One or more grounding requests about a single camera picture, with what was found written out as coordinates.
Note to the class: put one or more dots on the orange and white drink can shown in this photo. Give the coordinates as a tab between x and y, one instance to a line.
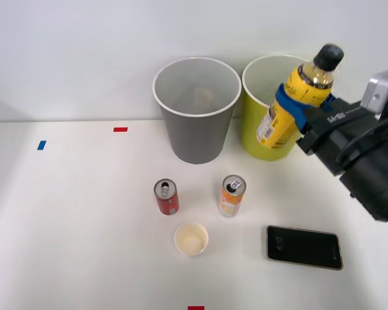
230	203

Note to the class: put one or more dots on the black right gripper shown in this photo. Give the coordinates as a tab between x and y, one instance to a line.
334	139

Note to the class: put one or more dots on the red drink can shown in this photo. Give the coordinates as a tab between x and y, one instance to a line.
167	203

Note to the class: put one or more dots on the black smartphone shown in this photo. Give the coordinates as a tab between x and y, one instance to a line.
302	247

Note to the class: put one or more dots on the yellow-green plastic waste bin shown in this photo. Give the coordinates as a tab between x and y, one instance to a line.
250	129

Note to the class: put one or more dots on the grey plastic waste bin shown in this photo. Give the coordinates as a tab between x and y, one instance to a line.
195	139

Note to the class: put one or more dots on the white paper cup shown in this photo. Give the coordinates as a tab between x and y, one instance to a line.
190	239

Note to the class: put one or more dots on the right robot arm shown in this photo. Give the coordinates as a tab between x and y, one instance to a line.
375	184

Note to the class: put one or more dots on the yellow bottle with black cap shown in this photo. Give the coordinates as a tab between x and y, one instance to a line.
279	124

